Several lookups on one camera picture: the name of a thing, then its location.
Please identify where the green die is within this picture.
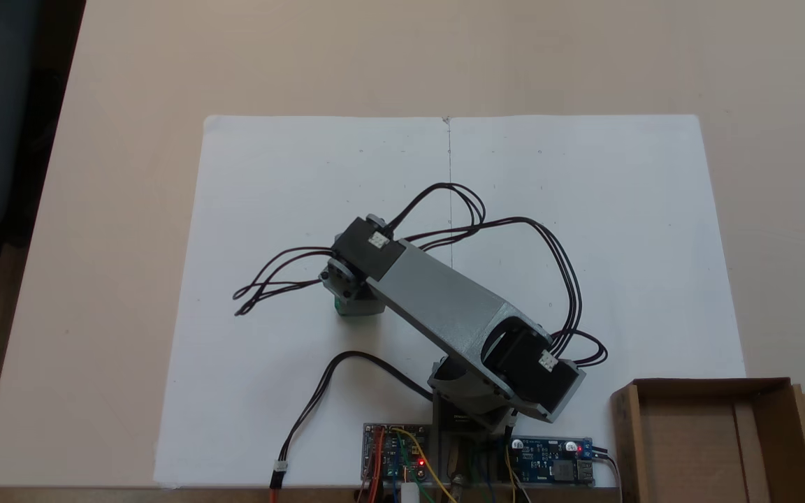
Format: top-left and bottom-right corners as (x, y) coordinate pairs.
(335, 296), (375, 317)

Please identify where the grey circuit board, red LED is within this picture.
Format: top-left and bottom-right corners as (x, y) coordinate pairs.
(363, 423), (438, 484)

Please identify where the blue circuit board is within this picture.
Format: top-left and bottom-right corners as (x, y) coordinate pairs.
(509, 436), (596, 487)

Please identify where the brown cardboard box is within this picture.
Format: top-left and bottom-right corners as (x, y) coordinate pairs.
(610, 377), (805, 503)

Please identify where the black gripper motor cable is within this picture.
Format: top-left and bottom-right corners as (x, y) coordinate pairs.
(233, 246), (338, 317)

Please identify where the black cable with white connector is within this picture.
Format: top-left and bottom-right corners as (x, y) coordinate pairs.
(270, 351), (434, 503)

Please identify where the yellow jumper wire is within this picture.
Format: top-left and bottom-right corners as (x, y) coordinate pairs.
(392, 428), (456, 503)

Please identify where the red jumper wire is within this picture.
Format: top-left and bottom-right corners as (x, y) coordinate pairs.
(366, 429), (384, 503)

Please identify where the black elbow motor cable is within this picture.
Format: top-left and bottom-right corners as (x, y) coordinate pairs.
(387, 182), (583, 351)

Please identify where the black shoulder motor cable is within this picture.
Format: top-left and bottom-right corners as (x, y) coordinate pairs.
(549, 328), (610, 368)

